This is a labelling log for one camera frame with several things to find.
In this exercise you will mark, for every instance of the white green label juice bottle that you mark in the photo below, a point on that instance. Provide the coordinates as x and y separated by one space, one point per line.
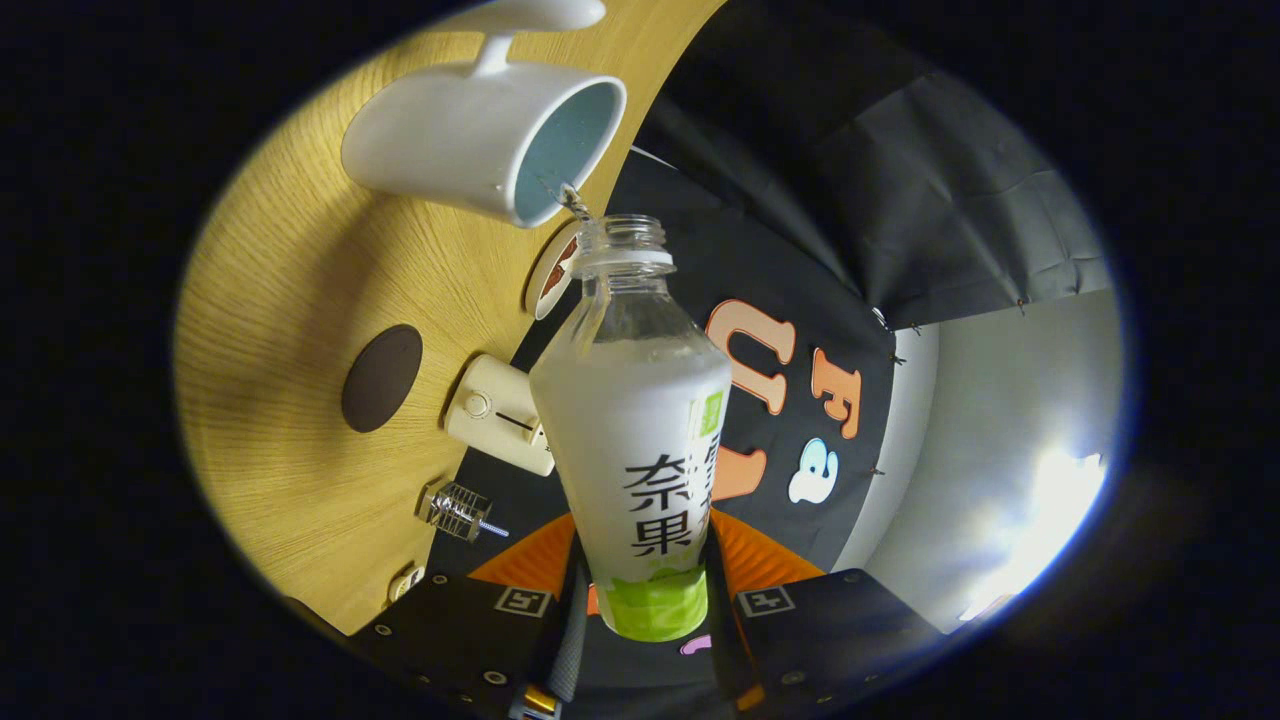
630 450

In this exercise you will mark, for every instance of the metal spoon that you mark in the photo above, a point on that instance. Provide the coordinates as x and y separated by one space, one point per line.
495 527

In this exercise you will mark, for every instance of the dark brown round coaster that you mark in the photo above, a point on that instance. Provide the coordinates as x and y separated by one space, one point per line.
382 378

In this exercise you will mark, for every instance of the pile of red food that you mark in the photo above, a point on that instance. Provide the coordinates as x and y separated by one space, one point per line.
560 275

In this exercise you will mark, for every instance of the wooden table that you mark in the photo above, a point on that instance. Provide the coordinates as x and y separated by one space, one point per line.
280 300

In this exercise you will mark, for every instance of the white divided condiment dish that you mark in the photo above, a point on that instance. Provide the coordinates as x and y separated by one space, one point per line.
406 584

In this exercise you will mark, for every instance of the white oval plate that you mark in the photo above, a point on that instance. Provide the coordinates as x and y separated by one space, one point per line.
545 300

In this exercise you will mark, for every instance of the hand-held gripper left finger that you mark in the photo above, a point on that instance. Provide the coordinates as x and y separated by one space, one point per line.
460 625

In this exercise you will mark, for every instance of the white toaster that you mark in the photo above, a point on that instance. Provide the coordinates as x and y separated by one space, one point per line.
490 410

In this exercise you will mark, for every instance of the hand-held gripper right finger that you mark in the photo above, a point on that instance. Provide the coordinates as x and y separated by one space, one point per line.
840 625

